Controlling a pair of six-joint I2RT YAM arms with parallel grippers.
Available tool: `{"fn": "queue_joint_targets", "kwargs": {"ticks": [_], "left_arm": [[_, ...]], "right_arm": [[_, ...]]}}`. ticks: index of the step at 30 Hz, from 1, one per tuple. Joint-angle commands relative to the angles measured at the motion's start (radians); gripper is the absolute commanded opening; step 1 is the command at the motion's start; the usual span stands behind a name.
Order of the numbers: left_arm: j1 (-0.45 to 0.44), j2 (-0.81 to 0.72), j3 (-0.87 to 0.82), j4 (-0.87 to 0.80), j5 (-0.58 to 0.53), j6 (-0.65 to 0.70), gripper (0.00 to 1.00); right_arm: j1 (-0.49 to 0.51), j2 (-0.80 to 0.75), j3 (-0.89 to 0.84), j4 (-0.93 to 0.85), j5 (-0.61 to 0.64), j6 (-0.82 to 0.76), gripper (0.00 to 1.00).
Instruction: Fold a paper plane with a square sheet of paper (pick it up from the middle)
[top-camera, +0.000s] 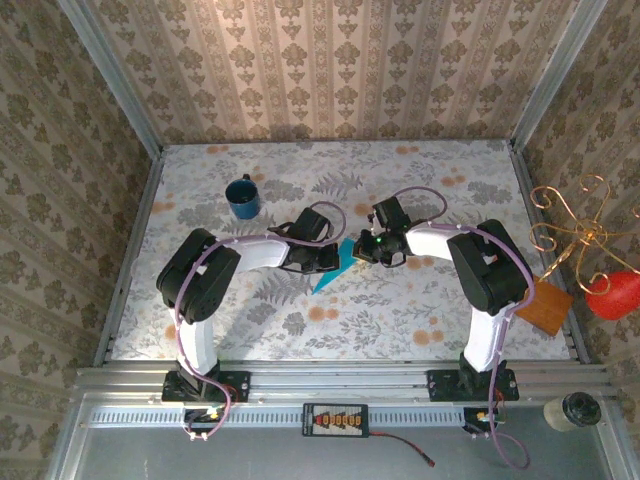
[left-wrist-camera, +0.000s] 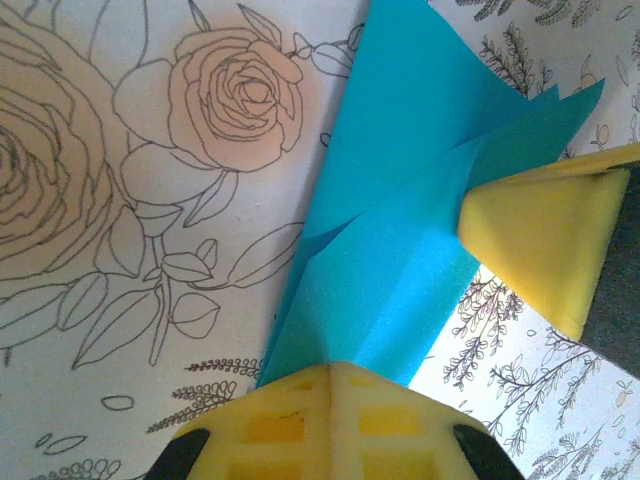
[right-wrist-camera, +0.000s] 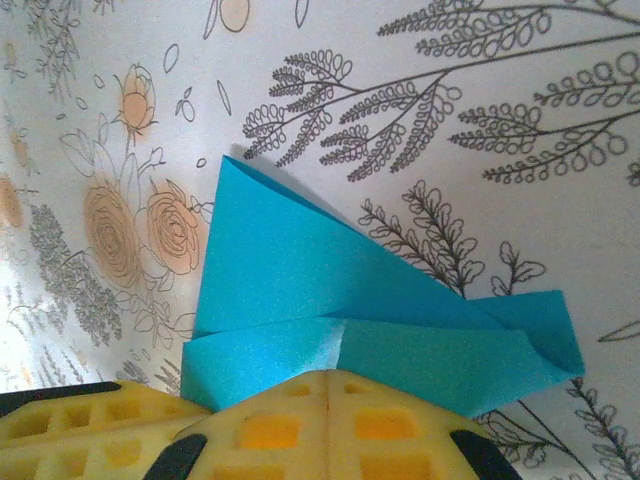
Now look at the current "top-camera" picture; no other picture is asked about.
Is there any blue square paper sheet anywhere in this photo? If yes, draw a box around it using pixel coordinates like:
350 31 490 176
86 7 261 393
310 238 359 296

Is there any floral patterned table cover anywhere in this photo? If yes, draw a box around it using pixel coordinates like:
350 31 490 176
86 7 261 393
110 139 572 361

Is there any dark blue ceramic mug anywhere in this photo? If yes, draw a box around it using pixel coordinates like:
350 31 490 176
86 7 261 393
224 173 262 221

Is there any black power distribution board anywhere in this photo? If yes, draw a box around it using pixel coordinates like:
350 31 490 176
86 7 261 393
302 402 370 439

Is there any brown wooden block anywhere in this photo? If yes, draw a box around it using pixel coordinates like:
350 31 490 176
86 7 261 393
514 274 575 337

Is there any small black connector board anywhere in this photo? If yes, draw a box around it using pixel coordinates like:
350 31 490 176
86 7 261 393
462 407 507 434
182 407 225 426

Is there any red heart-shaped ornament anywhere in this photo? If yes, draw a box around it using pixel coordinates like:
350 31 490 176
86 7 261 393
584 272 640 322

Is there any white roll with black core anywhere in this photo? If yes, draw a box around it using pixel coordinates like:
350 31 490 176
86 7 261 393
543 392 603 433

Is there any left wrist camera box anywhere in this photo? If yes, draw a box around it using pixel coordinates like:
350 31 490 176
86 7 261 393
287 207 331 246

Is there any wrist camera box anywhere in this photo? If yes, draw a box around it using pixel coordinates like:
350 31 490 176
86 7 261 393
287 207 331 246
368 195 412 234

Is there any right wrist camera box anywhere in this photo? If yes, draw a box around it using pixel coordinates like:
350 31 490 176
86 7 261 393
368 195 412 234

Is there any left arm's purple cable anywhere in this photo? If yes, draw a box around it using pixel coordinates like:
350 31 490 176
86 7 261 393
172 200 349 444

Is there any arm's purple cable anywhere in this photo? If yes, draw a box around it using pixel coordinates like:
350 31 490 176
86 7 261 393
172 200 349 444
392 186 537 471

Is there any right arm's purple cable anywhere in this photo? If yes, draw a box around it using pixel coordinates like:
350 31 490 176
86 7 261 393
392 186 537 471

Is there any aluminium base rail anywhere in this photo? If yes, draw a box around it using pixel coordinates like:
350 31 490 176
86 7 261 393
74 359 614 404

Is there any left arm's black base plate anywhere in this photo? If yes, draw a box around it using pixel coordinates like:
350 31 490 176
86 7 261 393
160 370 252 404

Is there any right arm's black base plate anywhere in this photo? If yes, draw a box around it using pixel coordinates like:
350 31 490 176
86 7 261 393
426 368 520 403

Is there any grey slotted cable duct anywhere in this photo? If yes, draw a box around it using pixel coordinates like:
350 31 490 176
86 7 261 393
87 403 469 429

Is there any aluminium side rail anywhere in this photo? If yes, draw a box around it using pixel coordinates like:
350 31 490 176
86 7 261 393
94 149 164 366
508 142 591 364

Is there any thin red cable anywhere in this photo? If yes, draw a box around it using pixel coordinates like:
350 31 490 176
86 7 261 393
368 430 436 469

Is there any gold wire ornament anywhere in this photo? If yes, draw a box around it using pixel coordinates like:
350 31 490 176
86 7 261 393
528 173 640 296

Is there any aluminium frame post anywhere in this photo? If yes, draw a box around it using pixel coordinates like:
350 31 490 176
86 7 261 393
509 0 609 151
57 0 164 156

